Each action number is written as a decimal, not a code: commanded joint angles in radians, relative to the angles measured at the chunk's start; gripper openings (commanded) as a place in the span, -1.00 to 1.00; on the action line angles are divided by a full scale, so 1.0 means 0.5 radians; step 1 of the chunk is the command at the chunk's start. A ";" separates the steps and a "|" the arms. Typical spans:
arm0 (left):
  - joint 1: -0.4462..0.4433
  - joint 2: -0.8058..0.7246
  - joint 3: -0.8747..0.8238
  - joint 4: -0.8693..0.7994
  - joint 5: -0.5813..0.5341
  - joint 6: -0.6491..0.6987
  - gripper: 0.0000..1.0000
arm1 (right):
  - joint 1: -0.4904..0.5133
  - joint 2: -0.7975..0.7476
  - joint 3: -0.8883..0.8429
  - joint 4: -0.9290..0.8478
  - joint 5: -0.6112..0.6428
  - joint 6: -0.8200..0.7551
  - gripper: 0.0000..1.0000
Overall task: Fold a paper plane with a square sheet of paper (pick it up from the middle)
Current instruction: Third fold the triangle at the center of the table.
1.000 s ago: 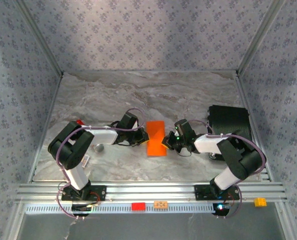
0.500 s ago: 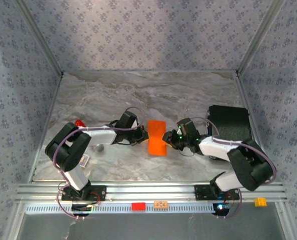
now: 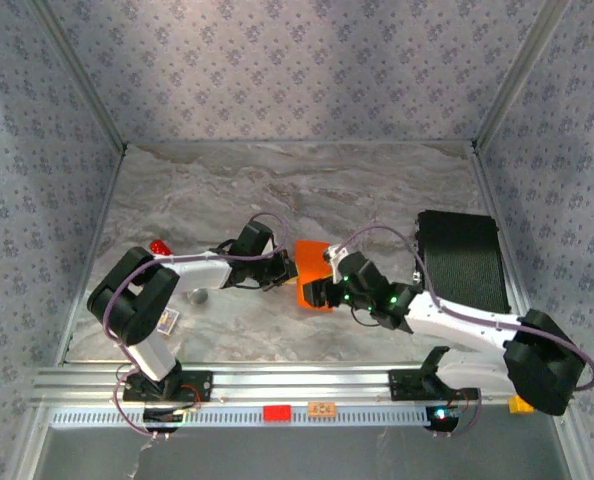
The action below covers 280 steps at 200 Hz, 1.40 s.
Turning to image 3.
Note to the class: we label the orange paper sheet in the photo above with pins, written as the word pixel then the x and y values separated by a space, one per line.
pixel 309 260

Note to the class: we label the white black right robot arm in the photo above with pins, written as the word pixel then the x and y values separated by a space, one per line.
pixel 457 322

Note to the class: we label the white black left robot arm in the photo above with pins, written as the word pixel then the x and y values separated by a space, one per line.
pixel 202 270

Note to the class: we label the small round silver tin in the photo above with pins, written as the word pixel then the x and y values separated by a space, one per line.
pixel 197 296

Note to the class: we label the black mesh case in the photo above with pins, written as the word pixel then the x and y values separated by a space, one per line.
pixel 467 260

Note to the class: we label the red textured cylinder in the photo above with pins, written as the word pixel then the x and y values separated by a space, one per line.
pixel 159 247

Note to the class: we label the small picture card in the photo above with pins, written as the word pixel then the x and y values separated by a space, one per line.
pixel 168 321

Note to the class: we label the small orange wooden tag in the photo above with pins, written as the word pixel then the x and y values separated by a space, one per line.
pixel 321 409

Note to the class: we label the red toy brick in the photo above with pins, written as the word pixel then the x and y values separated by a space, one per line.
pixel 277 413

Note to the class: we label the yellow toy brick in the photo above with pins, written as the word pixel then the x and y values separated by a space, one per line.
pixel 517 406

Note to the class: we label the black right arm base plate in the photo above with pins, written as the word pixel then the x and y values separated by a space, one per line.
pixel 402 385

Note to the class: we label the aluminium mounting rail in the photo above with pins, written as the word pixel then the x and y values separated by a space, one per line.
pixel 302 385

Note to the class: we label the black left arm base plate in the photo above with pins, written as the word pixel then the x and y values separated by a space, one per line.
pixel 202 387

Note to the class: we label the aluminium side rail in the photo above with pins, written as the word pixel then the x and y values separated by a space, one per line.
pixel 93 255
pixel 488 190

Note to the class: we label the aluminium corner post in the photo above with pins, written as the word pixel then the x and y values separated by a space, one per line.
pixel 510 85
pixel 89 86

